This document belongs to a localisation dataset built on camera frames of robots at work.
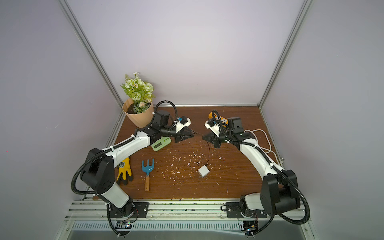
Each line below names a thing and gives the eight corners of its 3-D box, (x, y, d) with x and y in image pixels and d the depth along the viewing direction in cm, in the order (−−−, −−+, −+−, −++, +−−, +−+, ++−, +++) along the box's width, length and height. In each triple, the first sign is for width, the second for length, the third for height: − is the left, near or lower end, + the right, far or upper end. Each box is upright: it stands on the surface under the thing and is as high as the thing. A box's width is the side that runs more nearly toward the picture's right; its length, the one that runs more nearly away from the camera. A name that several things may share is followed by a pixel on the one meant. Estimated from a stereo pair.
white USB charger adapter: (202, 178, 85) (203, 176, 83) (197, 170, 88) (197, 169, 86) (210, 172, 87) (210, 171, 85) (204, 165, 90) (205, 164, 88)
